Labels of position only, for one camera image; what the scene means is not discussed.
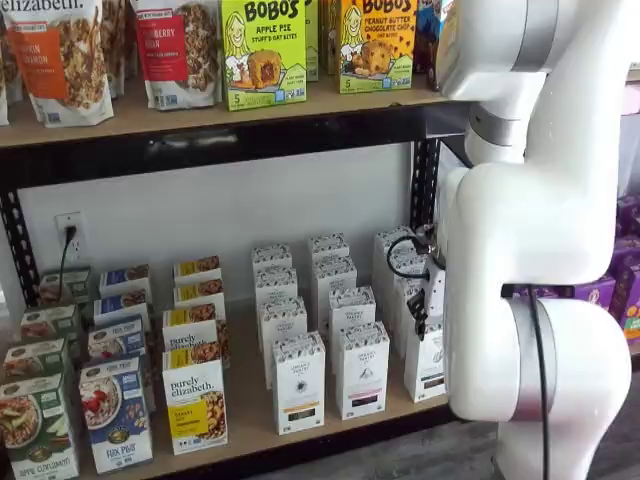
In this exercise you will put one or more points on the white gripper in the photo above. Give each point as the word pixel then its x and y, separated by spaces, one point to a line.
pixel 435 295

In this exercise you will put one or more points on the green Bobo's apple pie box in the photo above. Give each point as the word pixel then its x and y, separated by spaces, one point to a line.
pixel 312 50
pixel 262 55

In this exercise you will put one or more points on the black metal shelf rack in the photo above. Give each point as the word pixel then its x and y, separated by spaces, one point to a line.
pixel 200 150

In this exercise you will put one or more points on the orange Bobo's peanut butter box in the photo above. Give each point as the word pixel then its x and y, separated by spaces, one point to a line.
pixel 377 50

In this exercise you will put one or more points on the wooden shelf board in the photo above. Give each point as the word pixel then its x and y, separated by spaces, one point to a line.
pixel 175 117
pixel 250 400

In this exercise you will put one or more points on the white wall outlet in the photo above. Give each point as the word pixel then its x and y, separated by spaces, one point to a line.
pixel 75 220

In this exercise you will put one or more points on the blue Z Bar box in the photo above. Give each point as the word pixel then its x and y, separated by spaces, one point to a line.
pixel 426 50

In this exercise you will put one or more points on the white yellow purely elizabeth box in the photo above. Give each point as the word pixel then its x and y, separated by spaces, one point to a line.
pixel 190 327
pixel 192 400
pixel 197 292
pixel 197 267

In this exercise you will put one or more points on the white box yellow strip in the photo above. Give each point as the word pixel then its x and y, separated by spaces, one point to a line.
pixel 275 282
pixel 282 315
pixel 300 385
pixel 271 255

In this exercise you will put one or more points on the granola bag red label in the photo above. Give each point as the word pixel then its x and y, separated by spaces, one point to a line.
pixel 175 55

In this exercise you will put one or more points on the blue flax oatmeal box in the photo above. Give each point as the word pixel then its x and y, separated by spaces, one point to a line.
pixel 122 277
pixel 115 415
pixel 115 337
pixel 120 302

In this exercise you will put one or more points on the granola bag orange label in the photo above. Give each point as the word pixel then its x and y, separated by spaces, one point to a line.
pixel 120 45
pixel 55 65

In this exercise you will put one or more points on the green oatmeal box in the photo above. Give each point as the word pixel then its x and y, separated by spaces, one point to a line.
pixel 32 357
pixel 35 430
pixel 65 285
pixel 47 322

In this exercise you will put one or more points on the purple Annie's snack box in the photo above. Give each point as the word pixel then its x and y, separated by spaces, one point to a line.
pixel 627 252
pixel 630 215
pixel 627 300
pixel 595 290

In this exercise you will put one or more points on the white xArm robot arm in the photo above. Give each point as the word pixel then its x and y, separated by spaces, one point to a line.
pixel 525 225

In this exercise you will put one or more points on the white box green strip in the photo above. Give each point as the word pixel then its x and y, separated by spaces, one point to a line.
pixel 407 262
pixel 382 250
pixel 402 320
pixel 425 370

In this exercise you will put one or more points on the white box pink strip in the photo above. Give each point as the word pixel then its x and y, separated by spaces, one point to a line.
pixel 362 372
pixel 334 272
pixel 327 245
pixel 352 305

